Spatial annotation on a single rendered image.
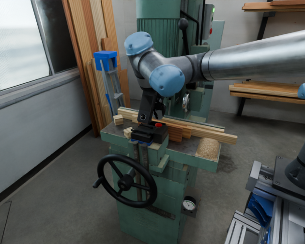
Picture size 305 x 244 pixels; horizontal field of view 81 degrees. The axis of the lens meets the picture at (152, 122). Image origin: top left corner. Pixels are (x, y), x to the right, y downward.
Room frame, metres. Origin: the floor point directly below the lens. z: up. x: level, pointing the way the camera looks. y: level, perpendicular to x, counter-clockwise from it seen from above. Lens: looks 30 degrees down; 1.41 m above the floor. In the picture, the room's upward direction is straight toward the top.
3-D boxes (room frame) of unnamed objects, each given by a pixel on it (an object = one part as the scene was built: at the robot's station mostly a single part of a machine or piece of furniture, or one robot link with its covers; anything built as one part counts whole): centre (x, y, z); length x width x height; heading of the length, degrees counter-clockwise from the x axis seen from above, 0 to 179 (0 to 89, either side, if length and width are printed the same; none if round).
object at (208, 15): (1.08, -0.28, 1.40); 0.10 x 0.06 x 0.16; 156
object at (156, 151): (0.65, 0.02, 0.92); 0.15 x 0.13 x 0.09; 66
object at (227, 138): (0.79, -0.14, 0.92); 0.55 x 0.02 x 0.04; 66
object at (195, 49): (0.98, -0.25, 1.23); 0.09 x 0.08 x 0.15; 156
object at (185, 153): (0.73, -0.02, 0.87); 0.61 x 0.30 x 0.06; 66
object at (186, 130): (0.78, -0.08, 0.93); 0.24 x 0.01 x 0.06; 66
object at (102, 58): (1.72, 0.38, 0.58); 0.27 x 0.25 x 1.16; 72
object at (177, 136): (0.74, -0.05, 0.94); 0.20 x 0.01 x 0.08; 66
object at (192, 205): (0.55, -0.18, 0.65); 0.06 x 0.04 x 0.08; 66
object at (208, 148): (0.65, -0.25, 0.92); 0.14 x 0.09 x 0.04; 156
